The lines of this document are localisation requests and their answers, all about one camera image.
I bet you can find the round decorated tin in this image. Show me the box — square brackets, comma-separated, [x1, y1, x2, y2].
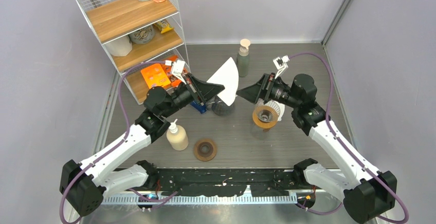
[129, 25, 155, 44]

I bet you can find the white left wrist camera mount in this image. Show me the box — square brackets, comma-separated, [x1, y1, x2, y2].
[165, 59, 186, 84]

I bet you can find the white wire wooden shelf rack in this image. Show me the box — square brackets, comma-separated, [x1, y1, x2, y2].
[75, 0, 190, 104]

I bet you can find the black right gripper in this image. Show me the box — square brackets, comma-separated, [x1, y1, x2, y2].
[237, 73, 300, 109]

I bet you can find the light wooden ring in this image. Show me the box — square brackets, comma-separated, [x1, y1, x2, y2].
[252, 110, 279, 130]

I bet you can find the white coffee filter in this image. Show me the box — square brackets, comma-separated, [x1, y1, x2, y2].
[207, 57, 239, 106]
[274, 101, 285, 121]

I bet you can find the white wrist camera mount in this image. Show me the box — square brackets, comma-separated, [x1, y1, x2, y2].
[273, 55, 289, 79]
[165, 59, 186, 84]

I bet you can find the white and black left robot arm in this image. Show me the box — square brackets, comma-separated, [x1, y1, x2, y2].
[59, 73, 238, 223]

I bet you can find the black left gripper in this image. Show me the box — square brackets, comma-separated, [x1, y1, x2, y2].
[162, 72, 225, 118]

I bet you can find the dark wooden ring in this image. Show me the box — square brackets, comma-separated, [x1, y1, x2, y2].
[193, 138, 218, 162]

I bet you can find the orange photo booklet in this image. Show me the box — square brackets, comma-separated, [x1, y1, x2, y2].
[162, 55, 181, 87]

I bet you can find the clear glass dripper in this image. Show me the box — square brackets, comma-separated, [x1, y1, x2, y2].
[254, 99, 279, 123]

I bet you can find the cream pump bottle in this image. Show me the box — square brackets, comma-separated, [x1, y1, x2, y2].
[166, 119, 189, 151]

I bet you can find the blue plastic dripper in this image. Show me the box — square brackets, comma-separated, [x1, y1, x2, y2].
[190, 101, 207, 114]

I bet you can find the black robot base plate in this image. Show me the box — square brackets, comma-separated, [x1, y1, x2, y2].
[134, 169, 313, 197]

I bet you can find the clear glass carafe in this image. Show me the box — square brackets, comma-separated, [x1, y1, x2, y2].
[250, 125, 270, 141]

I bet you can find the orange box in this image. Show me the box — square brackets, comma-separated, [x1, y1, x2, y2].
[140, 63, 171, 89]

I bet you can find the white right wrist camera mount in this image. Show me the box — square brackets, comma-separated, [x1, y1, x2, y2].
[273, 55, 289, 79]

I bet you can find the yellow snack packet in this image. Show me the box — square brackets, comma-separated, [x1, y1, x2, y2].
[154, 19, 174, 34]

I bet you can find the grey glass pitcher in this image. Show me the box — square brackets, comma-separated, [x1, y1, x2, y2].
[207, 96, 235, 117]

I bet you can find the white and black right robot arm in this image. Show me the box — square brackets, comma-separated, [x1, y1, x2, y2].
[237, 73, 397, 223]

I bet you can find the green pump bottle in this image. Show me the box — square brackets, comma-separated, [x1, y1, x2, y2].
[237, 39, 251, 77]

